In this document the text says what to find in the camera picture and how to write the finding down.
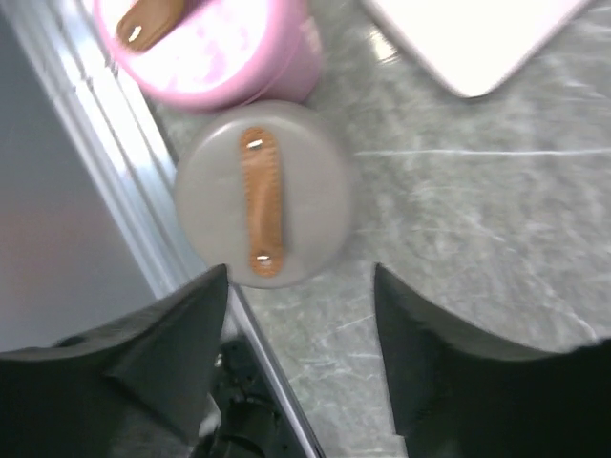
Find aluminium rail frame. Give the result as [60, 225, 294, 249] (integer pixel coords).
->
[1, 1, 323, 457]

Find pink cylindrical container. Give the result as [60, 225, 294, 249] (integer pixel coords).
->
[247, 1, 323, 103]

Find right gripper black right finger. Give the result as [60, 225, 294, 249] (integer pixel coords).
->
[373, 264, 610, 457]

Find pink round lid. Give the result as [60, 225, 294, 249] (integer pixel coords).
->
[93, 0, 309, 114]

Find brown grey lid strap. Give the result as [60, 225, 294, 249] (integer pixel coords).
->
[238, 126, 288, 279]

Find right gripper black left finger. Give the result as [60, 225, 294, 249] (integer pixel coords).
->
[1, 264, 229, 457]

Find white rectangular plate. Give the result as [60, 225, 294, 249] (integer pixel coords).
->
[362, 0, 590, 98]

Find grey round lid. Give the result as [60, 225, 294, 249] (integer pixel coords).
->
[174, 101, 355, 289]

